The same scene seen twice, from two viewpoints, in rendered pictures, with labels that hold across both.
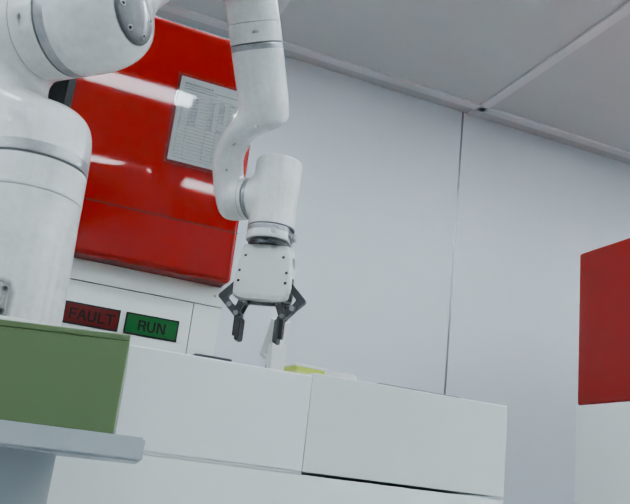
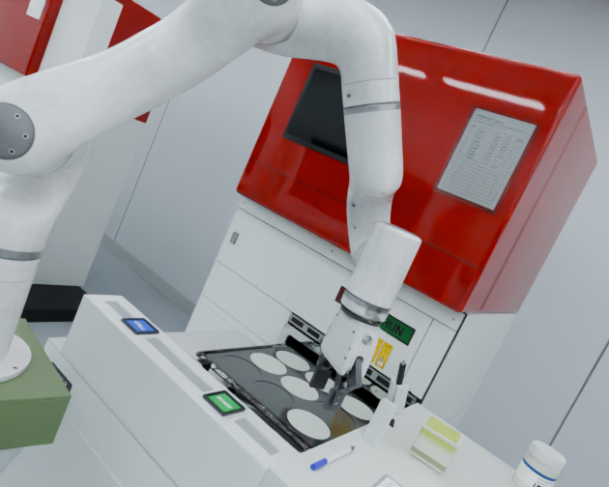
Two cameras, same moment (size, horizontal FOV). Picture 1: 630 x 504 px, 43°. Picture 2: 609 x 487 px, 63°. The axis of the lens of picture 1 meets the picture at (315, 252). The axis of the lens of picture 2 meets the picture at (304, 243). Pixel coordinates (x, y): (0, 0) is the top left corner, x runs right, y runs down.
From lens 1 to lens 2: 1.07 m
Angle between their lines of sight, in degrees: 58
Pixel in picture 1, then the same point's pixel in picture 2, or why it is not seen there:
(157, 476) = (146, 472)
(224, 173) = (353, 230)
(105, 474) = (124, 449)
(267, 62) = (358, 128)
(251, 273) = (332, 334)
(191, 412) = (176, 440)
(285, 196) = (372, 271)
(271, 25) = (365, 87)
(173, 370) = (176, 401)
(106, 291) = not seen: hidden behind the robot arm
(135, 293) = not seen: hidden behind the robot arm
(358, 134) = not seen: outside the picture
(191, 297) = (432, 313)
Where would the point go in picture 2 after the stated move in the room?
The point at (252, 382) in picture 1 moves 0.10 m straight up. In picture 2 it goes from (220, 444) to (245, 389)
